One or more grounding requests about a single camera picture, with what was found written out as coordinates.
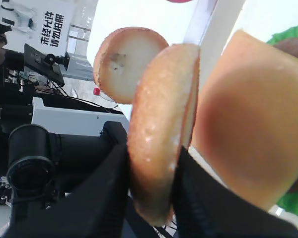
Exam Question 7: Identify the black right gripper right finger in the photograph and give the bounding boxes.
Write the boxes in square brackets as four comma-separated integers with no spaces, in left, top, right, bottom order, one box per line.
[172,147,298,238]

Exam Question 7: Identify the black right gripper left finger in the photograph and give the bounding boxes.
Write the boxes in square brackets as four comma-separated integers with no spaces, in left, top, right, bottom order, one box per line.
[4,144,129,238]

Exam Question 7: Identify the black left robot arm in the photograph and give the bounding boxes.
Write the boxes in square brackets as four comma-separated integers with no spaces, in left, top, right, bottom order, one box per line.
[4,121,129,238]

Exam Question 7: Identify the flat orange cheese slice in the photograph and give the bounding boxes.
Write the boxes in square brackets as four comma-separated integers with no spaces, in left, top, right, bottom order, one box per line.
[191,29,298,212]

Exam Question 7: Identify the green lettuce on tray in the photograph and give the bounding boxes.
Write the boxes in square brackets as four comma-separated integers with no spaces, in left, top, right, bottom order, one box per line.
[267,26,298,216]

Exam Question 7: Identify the left bread bun slice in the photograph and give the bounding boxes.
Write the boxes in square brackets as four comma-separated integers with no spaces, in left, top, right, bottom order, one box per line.
[93,27,169,104]

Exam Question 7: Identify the red tomato slice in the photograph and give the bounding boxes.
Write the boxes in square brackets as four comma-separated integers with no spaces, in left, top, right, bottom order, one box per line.
[167,0,192,3]

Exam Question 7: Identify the white cabinet box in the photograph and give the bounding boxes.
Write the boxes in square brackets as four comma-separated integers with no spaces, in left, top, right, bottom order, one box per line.
[32,97,129,136]

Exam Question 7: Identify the red capped bottle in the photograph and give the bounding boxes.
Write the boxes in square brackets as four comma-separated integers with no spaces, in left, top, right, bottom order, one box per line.
[93,87,120,102]

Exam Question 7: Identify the black monitor on stand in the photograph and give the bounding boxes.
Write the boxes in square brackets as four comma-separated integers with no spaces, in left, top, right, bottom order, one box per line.
[23,44,70,87]

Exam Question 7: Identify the white sign with chinese text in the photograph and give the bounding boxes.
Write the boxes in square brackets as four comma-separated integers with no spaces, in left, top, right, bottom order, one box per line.
[6,0,76,56]

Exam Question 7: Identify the left long clear rail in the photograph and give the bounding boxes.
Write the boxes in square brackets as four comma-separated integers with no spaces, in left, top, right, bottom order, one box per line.
[183,0,218,45]

